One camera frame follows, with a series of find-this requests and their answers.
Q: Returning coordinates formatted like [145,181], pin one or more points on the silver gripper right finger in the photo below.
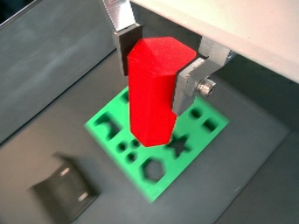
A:
[193,77]

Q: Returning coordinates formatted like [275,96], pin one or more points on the black curved holder stand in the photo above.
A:
[66,192]

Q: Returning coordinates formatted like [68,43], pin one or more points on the red hexagon prism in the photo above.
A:
[154,60]

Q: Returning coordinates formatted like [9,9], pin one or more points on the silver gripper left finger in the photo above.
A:
[126,29]

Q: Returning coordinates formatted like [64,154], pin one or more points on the green shape sorter block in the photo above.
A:
[152,167]

